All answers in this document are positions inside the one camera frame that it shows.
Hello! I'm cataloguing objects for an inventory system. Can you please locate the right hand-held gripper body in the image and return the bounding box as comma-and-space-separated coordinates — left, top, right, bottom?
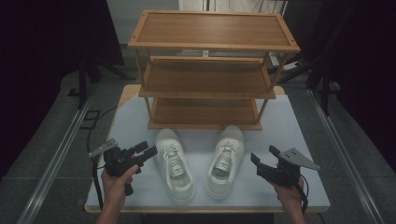
255, 147, 321, 188

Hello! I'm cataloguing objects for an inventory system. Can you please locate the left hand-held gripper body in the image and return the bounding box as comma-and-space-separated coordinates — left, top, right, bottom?
88, 138, 148, 197

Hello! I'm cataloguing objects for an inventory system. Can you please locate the white lace-up sneaker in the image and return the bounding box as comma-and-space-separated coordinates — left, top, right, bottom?
205, 124, 246, 201
154, 128, 197, 206

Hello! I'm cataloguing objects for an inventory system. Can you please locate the three-tier wooden shoe rack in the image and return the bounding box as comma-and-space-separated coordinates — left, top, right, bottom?
127, 8, 302, 132

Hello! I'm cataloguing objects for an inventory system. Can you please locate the person's right hand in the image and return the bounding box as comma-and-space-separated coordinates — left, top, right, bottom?
269, 175, 308, 207

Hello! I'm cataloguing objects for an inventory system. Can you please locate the person's left hand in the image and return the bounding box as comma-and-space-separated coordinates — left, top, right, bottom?
100, 163, 140, 205

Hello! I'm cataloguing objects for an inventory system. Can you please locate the pale grey table mat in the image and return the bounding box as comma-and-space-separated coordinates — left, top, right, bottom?
85, 94, 332, 210

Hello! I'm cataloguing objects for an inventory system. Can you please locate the black metal stand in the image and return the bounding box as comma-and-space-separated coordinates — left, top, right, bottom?
276, 18, 344, 117
66, 57, 136, 110

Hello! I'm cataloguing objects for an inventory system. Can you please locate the white power strip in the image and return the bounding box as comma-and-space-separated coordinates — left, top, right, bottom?
269, 51, 303, 72

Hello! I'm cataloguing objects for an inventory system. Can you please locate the dark curtain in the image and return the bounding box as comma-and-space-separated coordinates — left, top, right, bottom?
0, 0, 125, 180
281, 0, 396, 172

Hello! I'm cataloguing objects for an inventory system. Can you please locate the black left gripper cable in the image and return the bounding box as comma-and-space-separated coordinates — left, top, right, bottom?
91, 157, 105, 210

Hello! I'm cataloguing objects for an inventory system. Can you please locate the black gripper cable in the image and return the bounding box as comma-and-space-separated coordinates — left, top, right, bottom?
91, 157, 105, 210
295, 173, 310, 215

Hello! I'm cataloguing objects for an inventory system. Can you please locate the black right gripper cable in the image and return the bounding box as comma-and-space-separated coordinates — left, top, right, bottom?
295, 173, 310, 215

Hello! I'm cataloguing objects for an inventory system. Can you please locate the black floor cable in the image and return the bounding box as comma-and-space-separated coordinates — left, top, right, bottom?
86, 105, 119, 154

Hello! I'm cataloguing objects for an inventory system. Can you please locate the black floor socket frame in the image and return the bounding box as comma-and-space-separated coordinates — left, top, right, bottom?
78, 108, 102, 131

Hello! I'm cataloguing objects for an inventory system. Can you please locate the metal floor rail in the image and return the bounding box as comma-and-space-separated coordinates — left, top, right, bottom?
305, 88, 387, 224
16, 88, 98, 224

